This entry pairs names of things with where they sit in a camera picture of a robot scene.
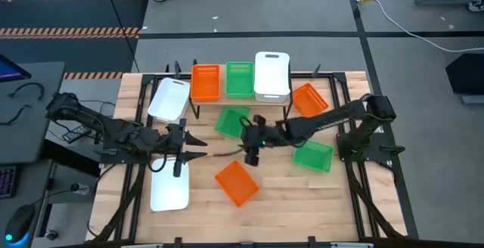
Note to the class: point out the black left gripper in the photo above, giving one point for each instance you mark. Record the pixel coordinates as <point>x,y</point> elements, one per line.
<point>179,146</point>

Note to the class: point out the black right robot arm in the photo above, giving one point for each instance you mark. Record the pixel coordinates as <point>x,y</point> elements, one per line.
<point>321,121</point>

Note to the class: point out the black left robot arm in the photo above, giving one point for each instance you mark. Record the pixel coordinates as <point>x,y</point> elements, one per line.
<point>113,131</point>

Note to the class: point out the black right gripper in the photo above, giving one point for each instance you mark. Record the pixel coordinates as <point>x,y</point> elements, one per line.
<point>259,138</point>

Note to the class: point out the orange plastic mesh basket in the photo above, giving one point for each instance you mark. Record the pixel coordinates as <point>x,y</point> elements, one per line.
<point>205,83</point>
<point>310,100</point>
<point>237,183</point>

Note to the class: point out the black computer mouse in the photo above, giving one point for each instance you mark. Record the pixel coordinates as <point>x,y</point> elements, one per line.
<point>19,223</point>

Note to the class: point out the computer monitor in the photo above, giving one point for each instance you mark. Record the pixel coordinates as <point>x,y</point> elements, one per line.
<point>9,72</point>

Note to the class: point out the computer keyboard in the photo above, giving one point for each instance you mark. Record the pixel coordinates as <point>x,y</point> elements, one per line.
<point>7,181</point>

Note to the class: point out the black aluminium rig frame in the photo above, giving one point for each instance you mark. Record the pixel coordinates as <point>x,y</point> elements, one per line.
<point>148,78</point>

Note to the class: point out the black floor mat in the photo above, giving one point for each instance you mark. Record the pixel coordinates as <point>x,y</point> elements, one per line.
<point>56,13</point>

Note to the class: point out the wooden shelf black metal legs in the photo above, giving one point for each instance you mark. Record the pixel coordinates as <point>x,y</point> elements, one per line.
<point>242,102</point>

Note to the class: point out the green plastic mesh basket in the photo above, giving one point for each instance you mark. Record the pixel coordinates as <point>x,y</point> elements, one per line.
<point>239,81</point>
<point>313,156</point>
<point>228,121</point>

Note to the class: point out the office chair caster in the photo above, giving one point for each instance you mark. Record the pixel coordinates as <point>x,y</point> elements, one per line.
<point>476,5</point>

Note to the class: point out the black box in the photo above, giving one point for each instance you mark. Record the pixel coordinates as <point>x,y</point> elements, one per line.
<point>467,74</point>

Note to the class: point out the small black knob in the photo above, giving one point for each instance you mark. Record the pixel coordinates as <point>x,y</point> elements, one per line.
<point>51,235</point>

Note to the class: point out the black connector knob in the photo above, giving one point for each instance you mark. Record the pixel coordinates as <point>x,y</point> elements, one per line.
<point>77,187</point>

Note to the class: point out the small black device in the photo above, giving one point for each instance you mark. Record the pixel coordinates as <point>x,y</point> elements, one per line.
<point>75,134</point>

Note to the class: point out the grey desk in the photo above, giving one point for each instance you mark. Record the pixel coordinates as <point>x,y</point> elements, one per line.
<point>19,146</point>

